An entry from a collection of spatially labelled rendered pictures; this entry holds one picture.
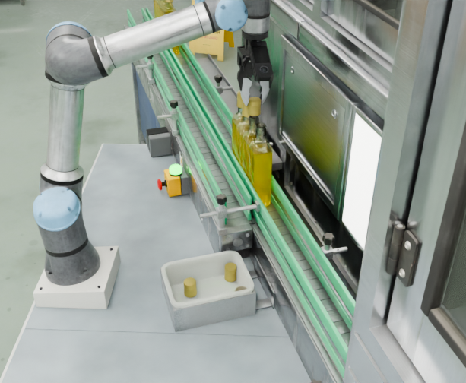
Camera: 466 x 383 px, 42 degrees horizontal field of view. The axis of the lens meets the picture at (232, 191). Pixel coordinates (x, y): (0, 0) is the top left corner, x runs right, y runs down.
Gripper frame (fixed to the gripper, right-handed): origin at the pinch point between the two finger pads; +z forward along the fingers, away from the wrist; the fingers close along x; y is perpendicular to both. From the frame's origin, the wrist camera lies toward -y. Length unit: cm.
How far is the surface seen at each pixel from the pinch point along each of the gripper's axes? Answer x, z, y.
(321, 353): 0, 29, -66
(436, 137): 13, -53, -107
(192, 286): 24, 37, -31
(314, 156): -13.9, 11.2, -13.7
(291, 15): -12.5, -20.3, 10.2
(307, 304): 0, 26, -53
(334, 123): -14.6, -4.4, -23.4
